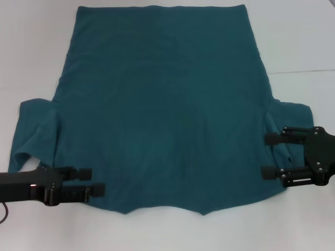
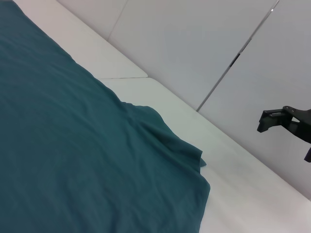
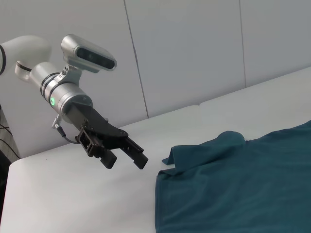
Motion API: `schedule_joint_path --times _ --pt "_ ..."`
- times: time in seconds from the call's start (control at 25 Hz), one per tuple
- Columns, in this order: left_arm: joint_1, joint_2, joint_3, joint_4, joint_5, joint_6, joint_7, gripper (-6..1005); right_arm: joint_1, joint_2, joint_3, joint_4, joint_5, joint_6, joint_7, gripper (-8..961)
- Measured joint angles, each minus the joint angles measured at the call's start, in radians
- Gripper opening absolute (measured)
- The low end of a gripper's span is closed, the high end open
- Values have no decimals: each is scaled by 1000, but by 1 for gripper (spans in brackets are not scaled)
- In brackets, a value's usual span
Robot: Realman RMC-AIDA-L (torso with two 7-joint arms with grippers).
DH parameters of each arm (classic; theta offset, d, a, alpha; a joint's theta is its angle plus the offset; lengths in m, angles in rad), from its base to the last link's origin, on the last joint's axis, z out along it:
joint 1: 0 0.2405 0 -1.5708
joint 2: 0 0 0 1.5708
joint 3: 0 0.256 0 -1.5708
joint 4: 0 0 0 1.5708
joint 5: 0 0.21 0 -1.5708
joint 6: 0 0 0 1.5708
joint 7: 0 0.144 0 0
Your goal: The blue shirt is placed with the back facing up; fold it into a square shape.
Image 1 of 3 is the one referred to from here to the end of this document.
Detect teal blue t-shirt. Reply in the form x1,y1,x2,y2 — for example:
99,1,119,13
7,4,315,216

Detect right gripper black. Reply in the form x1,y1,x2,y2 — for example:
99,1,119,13
261,126,335,188

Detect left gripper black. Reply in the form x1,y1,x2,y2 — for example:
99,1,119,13
0,166,106,207

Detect left arm dark cable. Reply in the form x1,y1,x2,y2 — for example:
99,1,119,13
0,201,9,224

